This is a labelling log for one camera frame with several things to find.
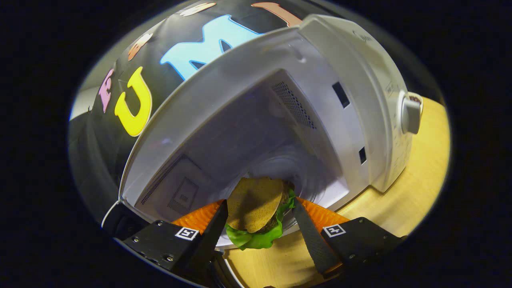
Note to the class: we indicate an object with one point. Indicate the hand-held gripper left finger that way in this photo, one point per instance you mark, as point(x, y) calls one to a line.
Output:
point(208, 244)

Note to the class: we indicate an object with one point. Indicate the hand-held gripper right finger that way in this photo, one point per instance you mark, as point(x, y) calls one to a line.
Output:
point(316, 244)

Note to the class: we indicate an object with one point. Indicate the white microwave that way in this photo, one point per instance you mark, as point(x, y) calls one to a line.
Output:
point(240, 120)

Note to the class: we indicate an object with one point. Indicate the burger with lettuce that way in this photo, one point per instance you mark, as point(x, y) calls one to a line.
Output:
point(254, 204)

